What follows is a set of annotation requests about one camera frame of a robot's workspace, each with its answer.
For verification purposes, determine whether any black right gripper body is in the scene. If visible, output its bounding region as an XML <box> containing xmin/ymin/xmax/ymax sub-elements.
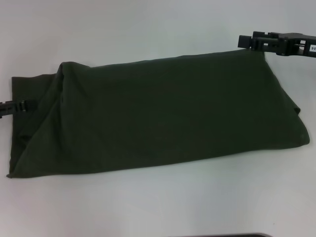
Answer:
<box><xmin>277</xmin><ymin>31</ymin><xmax>316</xmax><ymax>58</ymax></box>

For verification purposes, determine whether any dark green printed t-shirt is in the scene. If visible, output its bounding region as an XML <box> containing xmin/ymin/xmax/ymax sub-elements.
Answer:
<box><xmin>6</xmin><ymin>47</ymin><xmax>311</xmax><ymax>179</ymax></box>

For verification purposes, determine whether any dark rounded robot base edge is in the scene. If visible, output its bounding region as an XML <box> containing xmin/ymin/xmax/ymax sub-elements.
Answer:
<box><xmin>170</xmin><ymin>233</ymin><xmax>273</xmax><ymax>237</ymax></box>

